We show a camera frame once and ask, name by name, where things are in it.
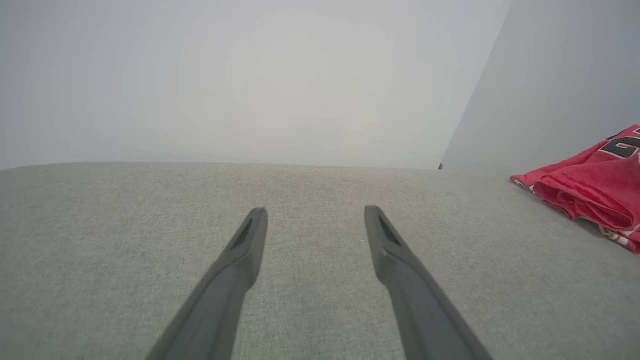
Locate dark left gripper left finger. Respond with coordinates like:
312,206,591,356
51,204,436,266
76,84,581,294
145,206,269,360

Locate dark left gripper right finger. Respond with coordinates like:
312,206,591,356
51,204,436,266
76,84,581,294
364,205,493,360

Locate red and white jersey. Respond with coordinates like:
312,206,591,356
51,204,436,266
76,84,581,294
510,124,640,254

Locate grey panel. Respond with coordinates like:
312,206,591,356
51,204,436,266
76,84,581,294
440,0,640,176

